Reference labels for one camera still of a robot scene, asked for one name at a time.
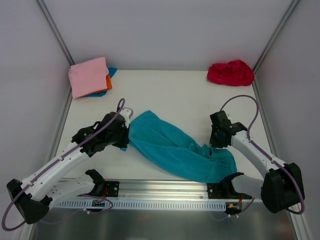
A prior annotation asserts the teal t shirt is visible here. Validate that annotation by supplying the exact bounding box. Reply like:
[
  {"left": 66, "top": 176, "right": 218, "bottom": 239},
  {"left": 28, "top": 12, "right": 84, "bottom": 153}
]
[
  {"left": 84, "top": 67, "right": 117, "bottom": 98},
  {"left": 124, "top": 110, "right": 238, "bottom": 184}
]

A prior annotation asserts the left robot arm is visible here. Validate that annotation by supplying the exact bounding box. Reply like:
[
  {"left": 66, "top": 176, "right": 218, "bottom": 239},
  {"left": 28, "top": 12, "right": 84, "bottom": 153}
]
[{"left": 6, "top": 107, "right": 133, "bottom": 225}]

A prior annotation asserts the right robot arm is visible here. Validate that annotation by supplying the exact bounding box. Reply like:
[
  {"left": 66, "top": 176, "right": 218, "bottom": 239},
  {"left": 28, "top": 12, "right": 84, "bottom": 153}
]
[{"left": 209, "top": 110, "right": 305, "bottom": 214}]

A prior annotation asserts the folded orange t shirt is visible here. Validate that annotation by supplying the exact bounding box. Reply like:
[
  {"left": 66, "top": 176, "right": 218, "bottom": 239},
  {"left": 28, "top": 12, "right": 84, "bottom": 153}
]
[{"left": 87, "top": 74, "right": 113, "bottom": 97}]

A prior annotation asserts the crumpled red t shirt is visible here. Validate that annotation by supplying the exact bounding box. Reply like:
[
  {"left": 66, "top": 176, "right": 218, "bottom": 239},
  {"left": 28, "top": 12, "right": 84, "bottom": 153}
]
[{"left": 207, "top": 59, "right": 255, "bottom": 87}]

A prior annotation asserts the folded pink t shirt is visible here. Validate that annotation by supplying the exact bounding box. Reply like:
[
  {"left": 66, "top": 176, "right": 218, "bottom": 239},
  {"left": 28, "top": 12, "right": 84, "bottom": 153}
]
[{"left": 68, "top": 57, "right": 109, "bottom": 99}]

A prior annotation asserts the folded teal t shirt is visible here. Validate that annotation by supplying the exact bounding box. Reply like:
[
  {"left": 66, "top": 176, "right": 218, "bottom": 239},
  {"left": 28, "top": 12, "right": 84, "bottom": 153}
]
[{"left": 84, "top": 67, "right": 117, "bottom": 98}]

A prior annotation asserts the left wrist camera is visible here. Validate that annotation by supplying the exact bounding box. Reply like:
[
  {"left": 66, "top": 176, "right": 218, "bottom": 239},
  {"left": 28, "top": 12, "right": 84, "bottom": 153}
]
[{"left": 120, "top": 107, "right": 134, "bottom": 128}]

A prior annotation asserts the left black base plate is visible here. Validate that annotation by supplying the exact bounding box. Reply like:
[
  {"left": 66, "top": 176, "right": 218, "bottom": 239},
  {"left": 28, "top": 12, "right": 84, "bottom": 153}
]
[{"left": 102, "top": 181, "right": 120, "bottom": 198}]

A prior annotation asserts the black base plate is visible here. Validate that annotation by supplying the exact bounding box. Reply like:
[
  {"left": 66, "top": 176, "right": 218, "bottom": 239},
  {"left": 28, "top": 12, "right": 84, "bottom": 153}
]
[
  {"left": 206, "top": 183, "right": 241, "bottom": 199},
  {"left": 102, "top": 181, "right": 120, "bottom": 198}
]

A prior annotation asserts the aluminium mounting rail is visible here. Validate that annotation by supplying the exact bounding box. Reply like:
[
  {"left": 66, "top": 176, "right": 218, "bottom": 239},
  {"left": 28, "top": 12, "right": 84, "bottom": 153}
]
[{"left": 49, "top": 177, "right": 266, "bottom": 200}]

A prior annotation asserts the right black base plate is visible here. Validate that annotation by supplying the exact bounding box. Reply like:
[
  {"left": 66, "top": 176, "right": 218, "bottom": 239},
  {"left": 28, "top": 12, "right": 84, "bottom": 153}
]
[{"left": 206, "top": 183, "right": 241, "bottom": 199}]

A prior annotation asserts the white slotted cable duct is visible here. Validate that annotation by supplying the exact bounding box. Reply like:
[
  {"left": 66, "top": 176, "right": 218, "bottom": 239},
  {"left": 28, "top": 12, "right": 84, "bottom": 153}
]
[{"left": 55, "top": 198, "right": 227, "bottom": 212}]

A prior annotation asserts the right aluminium frame post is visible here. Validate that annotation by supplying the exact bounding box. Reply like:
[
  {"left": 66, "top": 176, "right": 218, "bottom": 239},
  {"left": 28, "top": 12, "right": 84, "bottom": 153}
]
[{"left": 252, "top": 0, "right": 301, "bottom": 71}]

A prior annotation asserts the aluminium frame post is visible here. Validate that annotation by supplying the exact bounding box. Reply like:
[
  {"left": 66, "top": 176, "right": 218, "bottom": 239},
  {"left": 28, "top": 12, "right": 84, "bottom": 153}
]
[
  {"left": 35, "top": 0, "right": 75, "bottom": 66},
  {"left": 252, "top": 0, "right": 301, "bottom": 71}
]

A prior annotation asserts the left aluminium frame post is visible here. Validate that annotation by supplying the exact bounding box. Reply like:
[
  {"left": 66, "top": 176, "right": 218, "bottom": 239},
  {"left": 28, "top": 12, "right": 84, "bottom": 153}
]
[{"left": 35, "top": 0, "right": 75, "bottom": 66}]

